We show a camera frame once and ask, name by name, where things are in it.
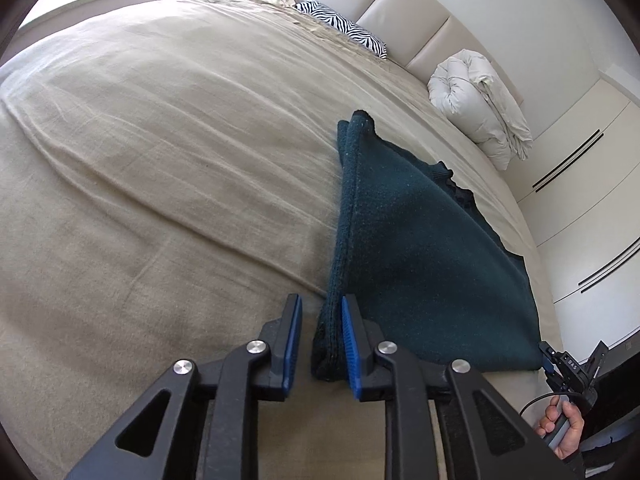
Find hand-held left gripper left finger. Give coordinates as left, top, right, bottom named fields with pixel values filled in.
left=65, top=294, right=304, bottom=480

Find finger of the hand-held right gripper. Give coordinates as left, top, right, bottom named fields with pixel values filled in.
left=538, top=341, right=558, bottom=375
left=586, top=340, right=610, bottom=386

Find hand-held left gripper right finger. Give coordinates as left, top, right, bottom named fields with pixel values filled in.
left=340, top=294, right=576, bottom=480

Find dark teal blanket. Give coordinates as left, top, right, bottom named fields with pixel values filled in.
left=310, top=109, right=547, bottom=382

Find person's right hand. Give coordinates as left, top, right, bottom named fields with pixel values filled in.
left=534, top=395, right=586, bottom=462

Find white wardrobe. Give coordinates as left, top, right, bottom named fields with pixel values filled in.
left=515, top=57, right=640, bottom=361

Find beige bed cover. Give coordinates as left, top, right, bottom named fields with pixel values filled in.
left=0, top=0, right=560, bottom=480

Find white folded duvet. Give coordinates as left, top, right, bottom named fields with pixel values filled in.
left=427, top=49, right=534, bottom=170

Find zebra print pillow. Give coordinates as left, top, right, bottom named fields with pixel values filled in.
left=292, top=1, right=389, bottom=60

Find cream padded headboard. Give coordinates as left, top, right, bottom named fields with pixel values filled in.
left=300, top=0, right=526, bottom=107

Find black cable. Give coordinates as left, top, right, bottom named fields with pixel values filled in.
left=519, top=393, right=557, bottom=417

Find black wardrobe handle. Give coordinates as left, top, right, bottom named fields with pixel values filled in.
left=531, top=131, right=604, bottom=192
left=579, top=237, right=640, bottom=292

